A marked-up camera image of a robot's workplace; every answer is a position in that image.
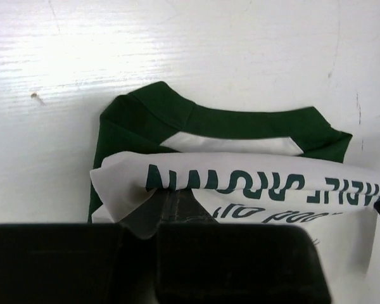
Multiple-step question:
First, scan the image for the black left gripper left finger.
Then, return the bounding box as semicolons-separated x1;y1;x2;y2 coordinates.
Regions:
118;189;170;240

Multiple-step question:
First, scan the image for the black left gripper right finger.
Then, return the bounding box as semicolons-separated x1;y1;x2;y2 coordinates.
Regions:
170;189;217;224

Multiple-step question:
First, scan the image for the white green Charlie Brown t-shirt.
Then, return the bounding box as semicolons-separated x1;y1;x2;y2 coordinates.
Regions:
89;82;380;282

